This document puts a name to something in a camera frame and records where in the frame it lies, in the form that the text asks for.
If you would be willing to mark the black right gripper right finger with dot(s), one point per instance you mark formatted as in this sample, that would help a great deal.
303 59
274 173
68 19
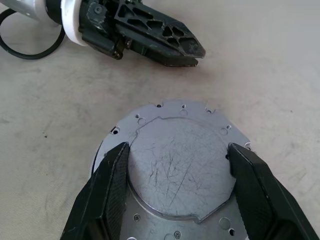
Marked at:
270 200

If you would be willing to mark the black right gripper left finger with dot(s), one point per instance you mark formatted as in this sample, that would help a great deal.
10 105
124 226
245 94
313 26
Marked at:
100 195

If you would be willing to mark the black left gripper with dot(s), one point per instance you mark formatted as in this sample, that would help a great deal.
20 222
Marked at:
100 27

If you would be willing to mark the scratched silver metal plate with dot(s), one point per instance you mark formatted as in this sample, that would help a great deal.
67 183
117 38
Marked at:
180 162

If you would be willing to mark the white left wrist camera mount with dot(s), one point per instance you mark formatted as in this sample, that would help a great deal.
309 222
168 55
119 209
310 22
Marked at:
72 25

